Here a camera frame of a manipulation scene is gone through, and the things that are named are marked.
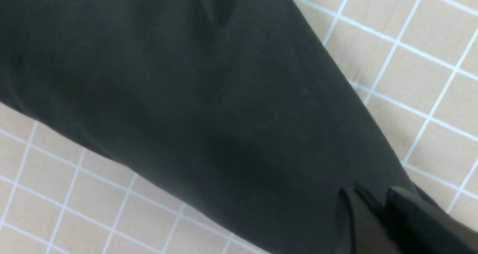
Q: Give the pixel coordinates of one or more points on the dark gray long-sleeve shirt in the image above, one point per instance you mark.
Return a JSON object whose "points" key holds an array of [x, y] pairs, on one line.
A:
{"points": [[233, 106]]}

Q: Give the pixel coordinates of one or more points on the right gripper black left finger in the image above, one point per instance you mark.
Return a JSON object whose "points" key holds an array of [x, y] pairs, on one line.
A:
{"points": [[360, 225]]}

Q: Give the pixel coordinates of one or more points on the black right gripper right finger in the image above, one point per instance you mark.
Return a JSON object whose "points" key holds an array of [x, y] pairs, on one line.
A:
{"points": [[421, 228]]}

